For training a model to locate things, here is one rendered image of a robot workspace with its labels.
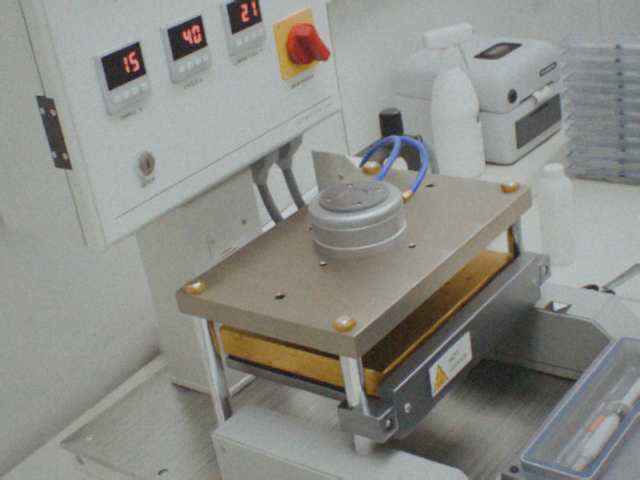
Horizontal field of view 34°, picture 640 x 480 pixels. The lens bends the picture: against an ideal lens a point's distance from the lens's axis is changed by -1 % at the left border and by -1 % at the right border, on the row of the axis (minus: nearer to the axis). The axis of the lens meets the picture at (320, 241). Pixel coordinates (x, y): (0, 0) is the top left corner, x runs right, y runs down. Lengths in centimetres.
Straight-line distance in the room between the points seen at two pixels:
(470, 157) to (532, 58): 21
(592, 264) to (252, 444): 83
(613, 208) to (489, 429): 85
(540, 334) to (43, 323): 66
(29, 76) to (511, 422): 50
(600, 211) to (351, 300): 98
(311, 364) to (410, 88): 107
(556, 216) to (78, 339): 68
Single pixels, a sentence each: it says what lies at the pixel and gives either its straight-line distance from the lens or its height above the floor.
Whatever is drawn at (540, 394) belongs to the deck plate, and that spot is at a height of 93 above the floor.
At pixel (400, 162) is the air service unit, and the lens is 112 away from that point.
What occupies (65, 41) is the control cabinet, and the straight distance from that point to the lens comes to 82.
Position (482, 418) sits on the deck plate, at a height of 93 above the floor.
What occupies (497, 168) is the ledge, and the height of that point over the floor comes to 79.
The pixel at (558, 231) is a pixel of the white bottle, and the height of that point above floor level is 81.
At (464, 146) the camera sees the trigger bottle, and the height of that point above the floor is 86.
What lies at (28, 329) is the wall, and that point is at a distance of 138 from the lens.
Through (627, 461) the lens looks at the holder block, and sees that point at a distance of 81.
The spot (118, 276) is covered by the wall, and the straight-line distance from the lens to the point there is 147.
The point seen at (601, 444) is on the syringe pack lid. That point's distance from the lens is 81.
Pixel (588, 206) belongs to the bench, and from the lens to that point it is 176.
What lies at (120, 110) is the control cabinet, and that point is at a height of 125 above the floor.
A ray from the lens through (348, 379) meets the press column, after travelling 79.
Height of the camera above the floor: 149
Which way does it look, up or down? 25 degrees down
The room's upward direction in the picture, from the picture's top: 10 degrees counter-clockwise
